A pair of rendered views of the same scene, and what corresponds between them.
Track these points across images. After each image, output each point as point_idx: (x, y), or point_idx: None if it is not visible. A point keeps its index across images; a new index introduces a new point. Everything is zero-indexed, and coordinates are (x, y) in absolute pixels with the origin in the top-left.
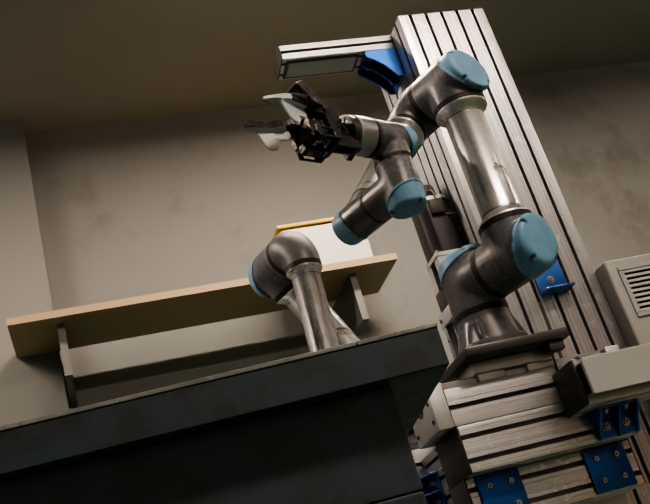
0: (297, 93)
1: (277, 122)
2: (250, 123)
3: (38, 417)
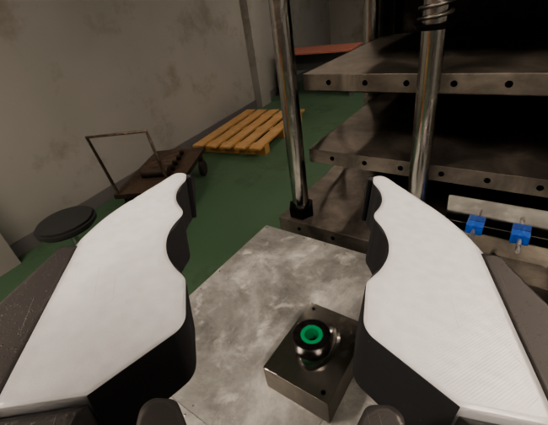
0: (23, 287)
1: (361, 308)
2: (365, 194)
3: (196, 289)
